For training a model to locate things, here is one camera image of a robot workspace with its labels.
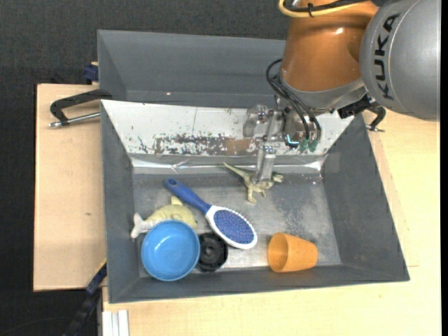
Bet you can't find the grey metal bin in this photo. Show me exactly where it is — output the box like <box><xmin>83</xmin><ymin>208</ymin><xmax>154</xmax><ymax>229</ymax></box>
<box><xmin>96</xmin><ymin>29</ymin><xmax>411</xmax><ymax>305</ymax></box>

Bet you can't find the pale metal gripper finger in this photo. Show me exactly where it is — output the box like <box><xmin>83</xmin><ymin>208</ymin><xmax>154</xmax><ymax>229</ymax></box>
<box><xmin>256</xmin><ymin>145</ymin><xmax>267</xmax><ymax>183</ymax></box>
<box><xmin>264</xmin><ymin>146</ymin><xmax>277</xmax><ymax>183</ymax></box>

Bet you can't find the orange plastic cup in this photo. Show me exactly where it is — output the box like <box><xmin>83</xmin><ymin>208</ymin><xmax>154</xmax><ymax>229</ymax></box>
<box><xmin>267</xmin><ymin>232</ymin><xmax>319</xmax><ymax>274</ymax></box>

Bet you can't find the pale green toy dinosaur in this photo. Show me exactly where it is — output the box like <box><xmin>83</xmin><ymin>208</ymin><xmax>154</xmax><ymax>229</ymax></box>
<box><xmin>223</xmin><ymin>161</ymin><xmax>285</xmax><ymax>204</ymax></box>

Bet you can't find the black cylinder on white bracket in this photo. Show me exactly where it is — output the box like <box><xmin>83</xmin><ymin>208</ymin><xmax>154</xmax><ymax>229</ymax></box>
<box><xmin>337</xmin><ymin>95</ymin><xmax>373</xmax><ymax>120</ymax></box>

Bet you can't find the black round ribbed lid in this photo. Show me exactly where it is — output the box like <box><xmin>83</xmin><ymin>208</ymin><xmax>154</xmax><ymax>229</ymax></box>
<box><xmin>195</xmin><ymin>232</ymin><xmax>230</xmax><ymax>274</ymax></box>

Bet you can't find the blue and white hairbrush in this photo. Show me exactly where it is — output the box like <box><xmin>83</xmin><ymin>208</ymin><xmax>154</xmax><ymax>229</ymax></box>
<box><xmin>164</xmin><ymin>177</ymin><xmax>259</xmax><ymax>251</ymax></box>

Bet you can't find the yellow and white toy dolphin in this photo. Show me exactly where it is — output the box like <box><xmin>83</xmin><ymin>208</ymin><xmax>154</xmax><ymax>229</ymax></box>
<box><xmin>129</xmin><ymin>195</ymin><xmax>200</xmax><ymax>239</ymax></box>

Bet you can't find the blue plastic bowl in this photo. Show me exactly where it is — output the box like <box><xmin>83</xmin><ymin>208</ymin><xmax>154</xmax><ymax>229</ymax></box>
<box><xmin>140</xmin><ymin>219</ymin><xmax>202</xmax><ymax>282</ymax></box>

